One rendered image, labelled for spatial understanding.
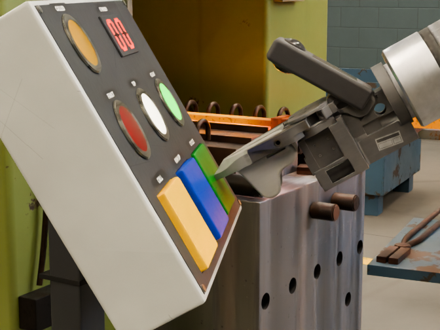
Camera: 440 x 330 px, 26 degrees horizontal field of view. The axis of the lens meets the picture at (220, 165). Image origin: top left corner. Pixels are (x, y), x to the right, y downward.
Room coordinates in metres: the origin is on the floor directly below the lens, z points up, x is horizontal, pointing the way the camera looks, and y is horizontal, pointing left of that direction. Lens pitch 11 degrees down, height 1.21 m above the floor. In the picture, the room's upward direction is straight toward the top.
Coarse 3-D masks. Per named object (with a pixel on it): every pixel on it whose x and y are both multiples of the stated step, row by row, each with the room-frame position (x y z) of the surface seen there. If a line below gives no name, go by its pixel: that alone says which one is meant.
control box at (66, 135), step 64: (64, 0) 0.86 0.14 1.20; (0, 64) 0.76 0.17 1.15; (64, 64) 0.75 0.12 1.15; (128, 64) 0.94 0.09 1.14; (0, 128) 0.76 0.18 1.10; (64, 128) 0.75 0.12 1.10; (192, 128) 1.06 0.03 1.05; (64, 192) 0.75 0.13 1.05; (128, 192) 0.75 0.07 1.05; (128, 256) 0.75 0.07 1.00; (128, 320) 0.75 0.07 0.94
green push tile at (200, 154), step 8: (200, 144) 1.04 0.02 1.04; (192, 152) 0.99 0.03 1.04; (200, 152) 1.01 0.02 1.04; (200, 160) 0.99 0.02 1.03; (208, 160) 1.02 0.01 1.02; (200, 168) 0.97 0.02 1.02; (208, 168) 1.00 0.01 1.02; (216, 168) 1.04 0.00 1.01; (208, 176) 0.98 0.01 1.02; (216, 184) 0.99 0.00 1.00; (224, 184) 1.03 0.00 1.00; (216, 192) 0.97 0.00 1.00; (224, 192) 1.01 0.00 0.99; (224, 200) 0.99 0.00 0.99; (232, 200) 1.02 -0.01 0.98; (224, 208) 0.97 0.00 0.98
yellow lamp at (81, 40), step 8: (72, 24) 0.82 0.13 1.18; (72, 32) 0.81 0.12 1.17; (80, 32) 0.82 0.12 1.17; (80, 40) 0.81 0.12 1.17; (88, 40) 0.84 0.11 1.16; (80, 48) 0.80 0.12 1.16; (88, 48) 0.82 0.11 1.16; (88, 56) 0.81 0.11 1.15; (96, 56) 0.84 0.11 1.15; (96, 64) 0.82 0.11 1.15
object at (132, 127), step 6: (120, 108) 0.81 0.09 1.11; (120, 114) 0.80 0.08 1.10; (126, 114) 0.82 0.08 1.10; (126, 120) 0.81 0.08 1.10; (132, 120) 0.82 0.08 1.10; (126, 126) 0.80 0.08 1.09; (132, 126) 0.81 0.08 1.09; (138, 126) 0.83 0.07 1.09; (132, 132) 0.80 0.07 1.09; (138, 132) 0.82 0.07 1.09; (132, 138) 0.80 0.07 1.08; (138, 138) 0.81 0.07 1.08; (144, 138) 0.83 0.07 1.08; (138, 144) 0.80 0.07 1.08; (144, 144) 0.82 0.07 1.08; (144, 150) 0.81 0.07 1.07
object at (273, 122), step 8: (192, 112) 1.56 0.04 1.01; (208, 120) 1.52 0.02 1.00; (216, 120) 1.51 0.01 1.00; (224, 120) 1.50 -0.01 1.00; (232, 120) 1.49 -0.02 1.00; (240, 120) 1.48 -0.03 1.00; (248, 120) 1.48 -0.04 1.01; (256, 120) 1.47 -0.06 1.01; (264, 120) 1.46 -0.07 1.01; (272, 120) 1.45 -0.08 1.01; (280, 120) 1.45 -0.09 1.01
